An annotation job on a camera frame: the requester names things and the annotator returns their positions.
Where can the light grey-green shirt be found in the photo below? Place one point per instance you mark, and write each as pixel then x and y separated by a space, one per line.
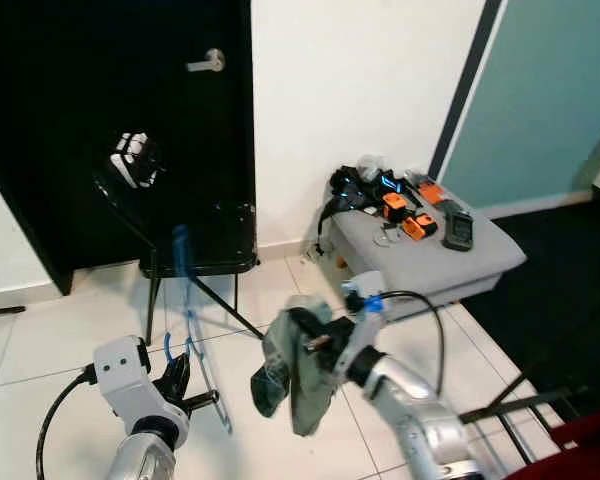
pixel 305 400

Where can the blue plastic hanger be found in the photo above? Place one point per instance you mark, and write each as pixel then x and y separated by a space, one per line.
pixel 182 250

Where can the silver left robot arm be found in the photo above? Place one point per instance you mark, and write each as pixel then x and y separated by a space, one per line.
pixel 145 460

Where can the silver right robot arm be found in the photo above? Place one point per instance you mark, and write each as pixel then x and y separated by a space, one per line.
pixel 420 420

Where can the black folding chair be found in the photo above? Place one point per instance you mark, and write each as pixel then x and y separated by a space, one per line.
pixel 215 240

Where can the orange black battery pack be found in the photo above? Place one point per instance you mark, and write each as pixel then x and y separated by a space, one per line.
pixel 395 207
pixel 432 193
pixel 418 227

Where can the grey cushioned stool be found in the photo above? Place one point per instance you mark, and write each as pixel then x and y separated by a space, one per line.
pixel 480 265

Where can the black device with cyan light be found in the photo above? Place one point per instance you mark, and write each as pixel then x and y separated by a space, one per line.
pixel 390 183

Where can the black floor bar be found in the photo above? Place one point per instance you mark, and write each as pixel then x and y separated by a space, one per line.
pixel 0 312

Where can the black white striped item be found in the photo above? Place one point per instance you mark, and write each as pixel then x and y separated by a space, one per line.
pixel 135 160

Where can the black door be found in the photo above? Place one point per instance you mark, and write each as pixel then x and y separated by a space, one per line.
pixel 60 100

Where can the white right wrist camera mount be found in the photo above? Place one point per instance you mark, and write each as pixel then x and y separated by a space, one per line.
pixel 360 335

